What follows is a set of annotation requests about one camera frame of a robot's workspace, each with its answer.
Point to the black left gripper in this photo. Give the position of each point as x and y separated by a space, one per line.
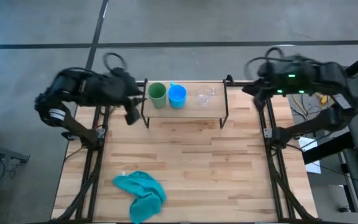
128 85

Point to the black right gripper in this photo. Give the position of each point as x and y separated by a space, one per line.
267 77

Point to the green plastic cup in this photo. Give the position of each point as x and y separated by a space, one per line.
157 91

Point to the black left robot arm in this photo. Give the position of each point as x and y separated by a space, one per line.
73 90

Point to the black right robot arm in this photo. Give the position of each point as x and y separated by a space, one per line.
322 93

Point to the blue plastic mug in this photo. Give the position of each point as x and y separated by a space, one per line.
177 96

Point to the clear glass cup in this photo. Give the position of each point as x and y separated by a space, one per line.
204 95

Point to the white paper sheet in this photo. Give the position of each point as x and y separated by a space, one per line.
311 155

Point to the teal cloth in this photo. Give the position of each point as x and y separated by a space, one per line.
143 194

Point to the black crossbeam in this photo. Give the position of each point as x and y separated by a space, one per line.
326 148

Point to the wooden shelf with black frame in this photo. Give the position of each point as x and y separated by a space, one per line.
185 110

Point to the black right table frame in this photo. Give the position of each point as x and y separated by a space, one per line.
277 174

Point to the black table frame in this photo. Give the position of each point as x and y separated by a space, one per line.
87 174
277 174

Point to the black left table frame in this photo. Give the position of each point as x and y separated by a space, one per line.
87 174

